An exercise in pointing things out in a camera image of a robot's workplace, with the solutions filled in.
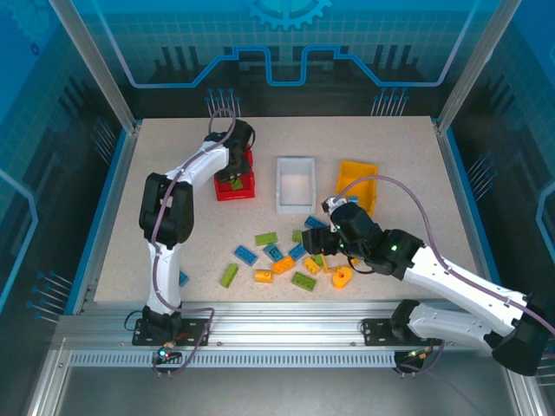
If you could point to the small green lego brick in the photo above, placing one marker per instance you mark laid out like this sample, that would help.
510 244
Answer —
318 260
297 236

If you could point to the yellow arched lego piece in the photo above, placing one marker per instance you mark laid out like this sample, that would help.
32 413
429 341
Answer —
341 277

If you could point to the yellow lego brick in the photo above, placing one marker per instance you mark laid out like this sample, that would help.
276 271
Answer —
311 265

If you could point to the blue sloped lego brick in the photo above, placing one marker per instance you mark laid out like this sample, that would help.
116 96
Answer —
273 251

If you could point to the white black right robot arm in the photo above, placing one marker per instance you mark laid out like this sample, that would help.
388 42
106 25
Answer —
455 277

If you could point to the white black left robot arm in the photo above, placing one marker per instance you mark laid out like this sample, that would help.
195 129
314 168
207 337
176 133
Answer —
165 268

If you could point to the red plastic bin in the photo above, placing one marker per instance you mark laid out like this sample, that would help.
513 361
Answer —
236 194

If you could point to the orange lego brick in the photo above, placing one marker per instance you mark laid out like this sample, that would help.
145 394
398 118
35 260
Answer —
283 264

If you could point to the yellow plastic bin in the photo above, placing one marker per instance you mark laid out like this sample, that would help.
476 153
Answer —
362 182

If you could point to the white plastic bin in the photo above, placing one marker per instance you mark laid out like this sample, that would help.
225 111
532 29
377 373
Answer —
295 186

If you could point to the blue table edge strip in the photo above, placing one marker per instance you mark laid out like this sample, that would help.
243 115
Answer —
470 203
97 225

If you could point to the small circuit board with LED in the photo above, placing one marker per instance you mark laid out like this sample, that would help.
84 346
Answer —
167 354
416 356

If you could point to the aluminium table rail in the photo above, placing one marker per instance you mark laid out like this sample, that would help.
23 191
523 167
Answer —
282 323

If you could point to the aluminium frame post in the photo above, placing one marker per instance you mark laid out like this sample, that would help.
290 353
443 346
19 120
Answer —
477 65
99 73

